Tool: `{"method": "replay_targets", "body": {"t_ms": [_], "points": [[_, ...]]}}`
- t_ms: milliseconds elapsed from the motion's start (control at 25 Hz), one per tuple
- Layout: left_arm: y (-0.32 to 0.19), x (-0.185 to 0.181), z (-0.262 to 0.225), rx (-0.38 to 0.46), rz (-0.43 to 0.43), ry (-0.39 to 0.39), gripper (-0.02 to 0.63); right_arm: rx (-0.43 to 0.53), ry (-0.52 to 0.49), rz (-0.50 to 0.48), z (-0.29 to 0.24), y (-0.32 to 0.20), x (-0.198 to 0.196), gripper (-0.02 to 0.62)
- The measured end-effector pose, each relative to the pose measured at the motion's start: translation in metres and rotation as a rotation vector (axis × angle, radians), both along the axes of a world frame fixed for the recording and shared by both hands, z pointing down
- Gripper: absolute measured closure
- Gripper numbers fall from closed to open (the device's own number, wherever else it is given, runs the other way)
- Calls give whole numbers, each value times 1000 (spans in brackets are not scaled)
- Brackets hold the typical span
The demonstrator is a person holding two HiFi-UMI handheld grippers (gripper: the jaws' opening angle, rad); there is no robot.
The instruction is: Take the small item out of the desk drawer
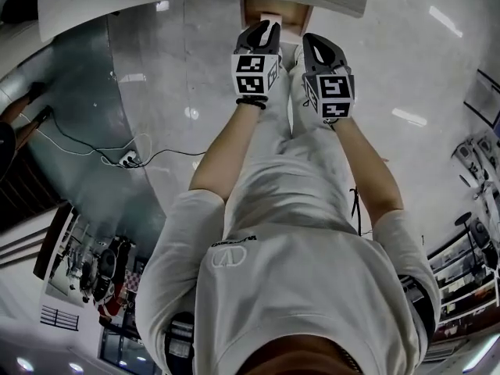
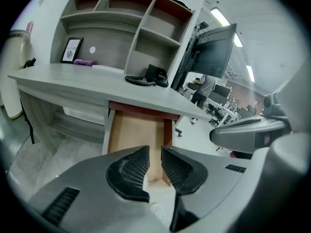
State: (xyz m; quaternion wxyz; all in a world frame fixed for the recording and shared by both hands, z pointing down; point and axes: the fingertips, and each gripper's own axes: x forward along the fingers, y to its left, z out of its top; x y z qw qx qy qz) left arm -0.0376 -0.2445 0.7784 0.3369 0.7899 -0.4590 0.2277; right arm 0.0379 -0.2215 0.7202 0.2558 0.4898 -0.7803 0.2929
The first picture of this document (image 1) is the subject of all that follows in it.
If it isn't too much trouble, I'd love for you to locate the wooden drawer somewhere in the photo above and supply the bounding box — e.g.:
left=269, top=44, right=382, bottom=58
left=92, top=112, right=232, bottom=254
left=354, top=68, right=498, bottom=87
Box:
left=238, top=0, right=316, bottom=39

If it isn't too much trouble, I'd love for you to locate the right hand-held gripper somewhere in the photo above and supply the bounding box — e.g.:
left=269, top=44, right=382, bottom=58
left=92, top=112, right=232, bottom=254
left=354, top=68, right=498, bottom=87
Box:
left=302, top=32, right=357, bottom=121

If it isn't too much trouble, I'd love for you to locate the person's left forearm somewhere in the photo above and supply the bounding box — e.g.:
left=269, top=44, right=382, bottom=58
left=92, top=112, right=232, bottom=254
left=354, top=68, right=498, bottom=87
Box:
left=188, top=102, right=262, bottom=203

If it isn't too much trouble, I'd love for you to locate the white power strip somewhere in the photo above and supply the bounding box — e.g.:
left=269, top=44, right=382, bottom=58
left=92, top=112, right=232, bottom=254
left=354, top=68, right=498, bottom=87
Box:
left=116, top=150, right=139, bottom=169

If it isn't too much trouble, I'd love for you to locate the black floor cable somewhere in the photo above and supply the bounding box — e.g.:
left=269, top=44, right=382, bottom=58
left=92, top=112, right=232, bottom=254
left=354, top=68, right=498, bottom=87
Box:
left=37, top=106, right=209, bottom=170

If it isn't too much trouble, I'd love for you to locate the person's right black harness strap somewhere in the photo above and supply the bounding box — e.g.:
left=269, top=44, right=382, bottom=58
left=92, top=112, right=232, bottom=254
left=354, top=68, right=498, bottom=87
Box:
left=397, top=273, right=438, bottom=341

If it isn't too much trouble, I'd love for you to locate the right hand-held gripper black cable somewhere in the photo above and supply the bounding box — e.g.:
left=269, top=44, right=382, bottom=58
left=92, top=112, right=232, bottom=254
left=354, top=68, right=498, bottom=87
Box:
left=348, top=185, right=377, bottom=238

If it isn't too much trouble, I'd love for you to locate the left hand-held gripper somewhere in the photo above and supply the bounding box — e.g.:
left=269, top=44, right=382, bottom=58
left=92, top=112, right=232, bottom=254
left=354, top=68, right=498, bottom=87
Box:
left=230, top=19, right=284, bottom=98

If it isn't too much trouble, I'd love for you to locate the black bead bracelet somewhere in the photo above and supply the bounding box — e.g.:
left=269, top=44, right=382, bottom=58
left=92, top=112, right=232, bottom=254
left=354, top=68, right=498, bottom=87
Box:
left=234, top=95, right=270, bottom=111

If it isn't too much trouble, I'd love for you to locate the person's left black harness strap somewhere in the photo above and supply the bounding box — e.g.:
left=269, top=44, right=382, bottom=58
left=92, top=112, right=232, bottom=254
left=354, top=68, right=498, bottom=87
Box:
left=163, top=311, right=196, bottom=375

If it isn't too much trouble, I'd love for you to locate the white floor cable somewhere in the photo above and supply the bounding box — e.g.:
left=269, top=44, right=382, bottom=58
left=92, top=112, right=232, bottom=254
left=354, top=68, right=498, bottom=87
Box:
left=17, top=113, right=152, bottom=168

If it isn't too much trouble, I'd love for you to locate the person's black harness strap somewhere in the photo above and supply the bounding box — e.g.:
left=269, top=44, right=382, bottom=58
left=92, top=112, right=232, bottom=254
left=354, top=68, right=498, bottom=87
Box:
left=163, top=311, right=196, bottom=375
left=397, top=273, right=438, bottom=341

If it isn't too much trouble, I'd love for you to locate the metal chain necklace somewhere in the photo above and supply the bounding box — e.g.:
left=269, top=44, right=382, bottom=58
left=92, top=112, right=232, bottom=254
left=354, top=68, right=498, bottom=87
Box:
left=335, top=345, right=364, bottom=375

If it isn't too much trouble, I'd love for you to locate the person's white t-shirt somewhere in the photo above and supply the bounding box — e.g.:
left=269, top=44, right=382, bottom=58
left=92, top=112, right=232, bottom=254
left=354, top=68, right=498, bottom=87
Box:
left=134, top=187, right=442, bottom=375

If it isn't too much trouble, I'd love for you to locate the person's right forearm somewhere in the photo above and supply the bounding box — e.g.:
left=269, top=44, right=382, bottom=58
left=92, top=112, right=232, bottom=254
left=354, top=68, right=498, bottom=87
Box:
left=330, top=117, right=405, bottom=230

